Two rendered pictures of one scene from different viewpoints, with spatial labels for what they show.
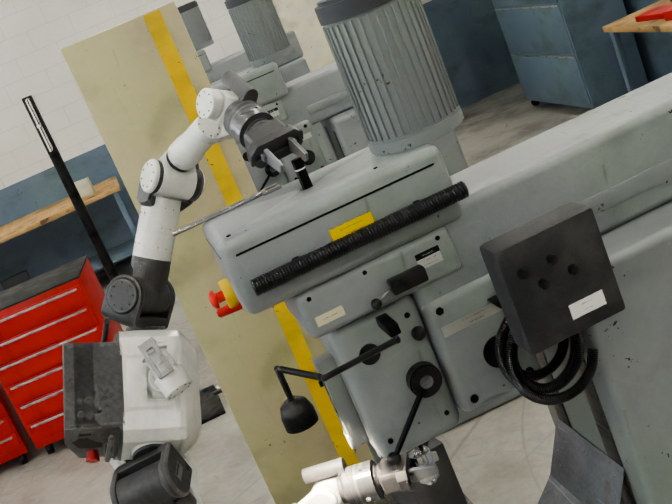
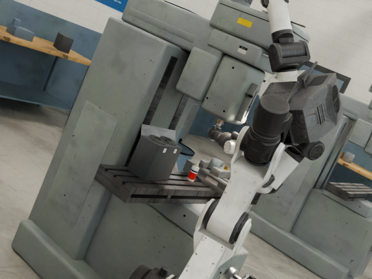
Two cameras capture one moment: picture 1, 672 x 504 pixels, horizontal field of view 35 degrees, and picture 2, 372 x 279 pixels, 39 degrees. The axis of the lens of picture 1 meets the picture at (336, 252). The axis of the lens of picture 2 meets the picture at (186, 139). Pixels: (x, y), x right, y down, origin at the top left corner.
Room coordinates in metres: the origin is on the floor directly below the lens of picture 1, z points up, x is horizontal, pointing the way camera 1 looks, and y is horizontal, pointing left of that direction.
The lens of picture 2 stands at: (4.21, 1.87, 1.62)
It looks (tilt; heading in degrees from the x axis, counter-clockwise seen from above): 10 degrees down; 224
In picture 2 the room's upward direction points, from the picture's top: 24 degrees clockwise
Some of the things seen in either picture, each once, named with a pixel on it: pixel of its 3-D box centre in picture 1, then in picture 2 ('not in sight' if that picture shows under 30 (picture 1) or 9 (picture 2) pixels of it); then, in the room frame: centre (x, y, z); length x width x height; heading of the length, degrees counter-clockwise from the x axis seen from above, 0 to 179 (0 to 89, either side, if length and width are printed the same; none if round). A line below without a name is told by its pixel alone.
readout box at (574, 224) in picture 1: (553, 278); not in sight; (1.80, -0.35, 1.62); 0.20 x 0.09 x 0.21; 99
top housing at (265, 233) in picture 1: (328, 219); (259, 30); (2.09, -0.01, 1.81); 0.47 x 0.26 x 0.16; 99
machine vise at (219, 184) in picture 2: not in sight; (215, 175); (1.93, 0.01, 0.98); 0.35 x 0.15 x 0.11; 101
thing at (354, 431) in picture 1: (340, 400); (248, 103); (2.07, 0.11, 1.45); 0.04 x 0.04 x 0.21; 9
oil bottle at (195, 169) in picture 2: not in sight; (194, 171); (2.11, 0.00, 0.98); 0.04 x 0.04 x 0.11
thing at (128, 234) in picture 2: not in sight; (160, 261); (2.08, 0.03, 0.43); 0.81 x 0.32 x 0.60; 99
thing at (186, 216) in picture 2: not in sight; (182, 203); (2.08, 0.00, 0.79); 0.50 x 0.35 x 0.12; 99
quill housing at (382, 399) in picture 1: (384, 366); (233, 90); (2.08, 0.00, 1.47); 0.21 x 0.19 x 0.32; 9
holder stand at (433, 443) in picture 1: (415, 469); (155, 157); (2.44, 0.03, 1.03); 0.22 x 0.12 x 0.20; 16
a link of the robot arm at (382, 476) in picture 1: (385, 477); (223, 139); (2.10, 0.09, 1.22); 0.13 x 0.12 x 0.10; 167
